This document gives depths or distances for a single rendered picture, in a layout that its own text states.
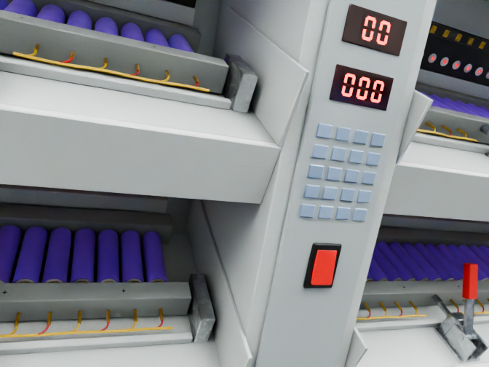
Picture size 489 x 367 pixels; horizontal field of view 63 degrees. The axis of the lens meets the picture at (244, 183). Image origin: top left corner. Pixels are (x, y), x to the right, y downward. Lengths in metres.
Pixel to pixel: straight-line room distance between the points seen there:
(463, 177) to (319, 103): 0.15
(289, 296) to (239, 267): 0.04
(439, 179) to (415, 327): 0.18
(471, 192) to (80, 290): 0.33
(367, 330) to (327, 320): 0.11
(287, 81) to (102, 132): 0.11
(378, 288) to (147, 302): 0.24
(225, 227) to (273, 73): 0.14
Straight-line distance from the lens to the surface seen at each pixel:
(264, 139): 0.26
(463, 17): 0.64
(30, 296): 0.34
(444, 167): 0.35
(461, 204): 0.38
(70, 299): 0.33
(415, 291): 0.48
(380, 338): 0.43
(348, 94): 0.27
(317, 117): 0.26
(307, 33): 0.26
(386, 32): 0.29
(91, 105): 0.25
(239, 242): 0.31
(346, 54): 0.27
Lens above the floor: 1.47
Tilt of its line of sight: 11 degrees down
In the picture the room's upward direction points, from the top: 10 degrees clockwise
